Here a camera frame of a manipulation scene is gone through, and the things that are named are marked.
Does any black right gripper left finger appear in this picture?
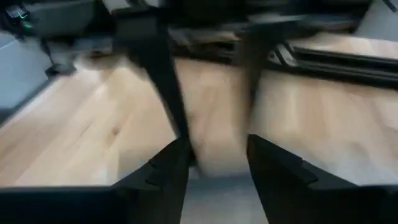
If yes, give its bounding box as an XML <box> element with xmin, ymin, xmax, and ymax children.
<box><xmin>0</xmin><ymin>136</ymin><xmax>192</xmax><ymax>224</ymax></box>

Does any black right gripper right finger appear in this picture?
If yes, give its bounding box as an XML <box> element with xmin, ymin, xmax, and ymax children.
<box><xmin>246</xmin><ymin>134</ymin><xmax>398</xmax><ymax>224</ymax></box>

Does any silver mounting plate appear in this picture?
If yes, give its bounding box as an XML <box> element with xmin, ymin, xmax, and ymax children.
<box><xmin>269</xmin><ymin>44</ymin><xmax>298</xmax><ymax>67</ymax></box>

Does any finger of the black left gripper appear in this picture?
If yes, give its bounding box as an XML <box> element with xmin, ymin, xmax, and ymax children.
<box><xmin>238</xmin><ymin>29</ymin><xmax>276</xmax><ymax>105</ymax></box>
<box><xmin>130</xmin><ymin>34</ymin><xmax>191</xmax><ymax>142</ymax></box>

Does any black metal table frame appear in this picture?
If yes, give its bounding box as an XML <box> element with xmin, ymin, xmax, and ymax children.
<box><xmin>40</xmin><ymin>37</ymin><xmax>398</xmax><ymax>91</ymax></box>

